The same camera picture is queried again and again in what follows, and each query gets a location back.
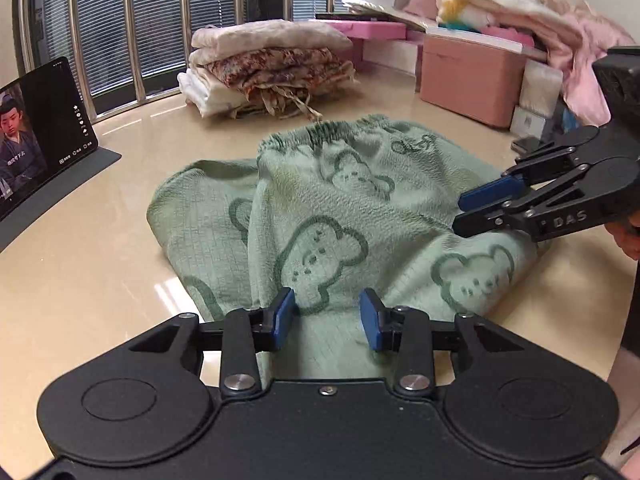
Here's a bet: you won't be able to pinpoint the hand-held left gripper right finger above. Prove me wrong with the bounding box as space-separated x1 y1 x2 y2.
359 287 516 398

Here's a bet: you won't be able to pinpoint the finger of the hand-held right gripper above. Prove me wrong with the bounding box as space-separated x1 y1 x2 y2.
452 160 596 241
457 127 601 212

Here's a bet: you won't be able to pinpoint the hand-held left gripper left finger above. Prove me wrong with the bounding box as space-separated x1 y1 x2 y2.
118 287 297 398

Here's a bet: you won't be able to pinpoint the green bear print pants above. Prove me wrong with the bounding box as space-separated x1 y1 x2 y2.
146 114 551 382

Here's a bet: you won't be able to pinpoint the person's right hand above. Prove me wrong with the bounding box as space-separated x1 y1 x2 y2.
604 211 640 262

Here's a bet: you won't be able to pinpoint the blue wet wipes packet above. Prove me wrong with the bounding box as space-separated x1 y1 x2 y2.
560 104 587 129

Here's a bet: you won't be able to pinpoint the black smartphone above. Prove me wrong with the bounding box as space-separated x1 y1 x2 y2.
510 132 552 157

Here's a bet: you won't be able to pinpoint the small white box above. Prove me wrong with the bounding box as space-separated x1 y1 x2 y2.
509 106 549 137

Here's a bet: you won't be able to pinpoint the cotton swab box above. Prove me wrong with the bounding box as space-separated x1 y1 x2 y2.
519 59 566 115

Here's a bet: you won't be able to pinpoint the pink storage box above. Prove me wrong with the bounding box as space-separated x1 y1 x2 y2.
419 35 527 129

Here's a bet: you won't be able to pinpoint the white flat tray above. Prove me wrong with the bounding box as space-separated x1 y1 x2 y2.
425 26 524 54

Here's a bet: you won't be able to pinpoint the yellow white plush toy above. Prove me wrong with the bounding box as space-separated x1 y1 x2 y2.
439 0 492 32

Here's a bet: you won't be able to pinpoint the silver foil bag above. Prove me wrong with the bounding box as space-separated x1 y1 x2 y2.
342 0 427 30

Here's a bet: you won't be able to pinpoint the black flat case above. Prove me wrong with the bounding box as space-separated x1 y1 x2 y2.
315 12 373 23

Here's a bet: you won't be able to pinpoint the person's body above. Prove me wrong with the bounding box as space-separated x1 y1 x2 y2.
606 344 640 473

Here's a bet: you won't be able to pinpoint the brown floral folded garment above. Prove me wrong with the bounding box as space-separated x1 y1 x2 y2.
204 47 359 122

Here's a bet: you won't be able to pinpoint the white folded garment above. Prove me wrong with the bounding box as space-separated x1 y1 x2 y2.
177 69 253 119

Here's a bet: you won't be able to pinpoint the cream lace folded garment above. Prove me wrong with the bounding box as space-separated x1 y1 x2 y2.
191 18 353 67

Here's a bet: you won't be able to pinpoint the tablet with video screen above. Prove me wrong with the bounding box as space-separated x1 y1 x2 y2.
0 56 99 222

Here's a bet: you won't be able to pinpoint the steel window bars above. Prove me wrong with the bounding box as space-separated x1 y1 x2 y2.
15 0 346 123

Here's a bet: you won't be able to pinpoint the dark window with blinds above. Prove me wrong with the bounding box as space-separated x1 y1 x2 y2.
12 0 368 126

